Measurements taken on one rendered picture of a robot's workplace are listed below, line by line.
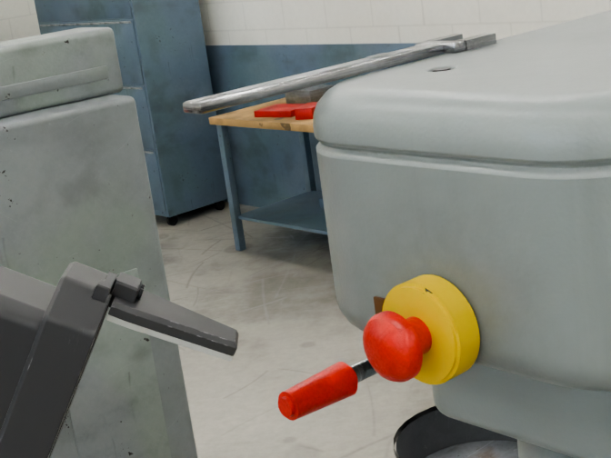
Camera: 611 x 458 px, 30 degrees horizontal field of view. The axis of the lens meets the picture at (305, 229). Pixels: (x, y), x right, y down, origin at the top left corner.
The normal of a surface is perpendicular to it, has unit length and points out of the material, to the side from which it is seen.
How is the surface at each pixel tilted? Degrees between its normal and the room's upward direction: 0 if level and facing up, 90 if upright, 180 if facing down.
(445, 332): 90
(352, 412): 0
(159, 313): 30
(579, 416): 90
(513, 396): 90
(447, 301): 41
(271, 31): 90
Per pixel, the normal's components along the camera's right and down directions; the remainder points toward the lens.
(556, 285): -0.53, 0.29
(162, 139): 0.65, 0.11
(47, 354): 0.01, 0.26
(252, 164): -0.75, 0.27
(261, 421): -0.14, -0.95
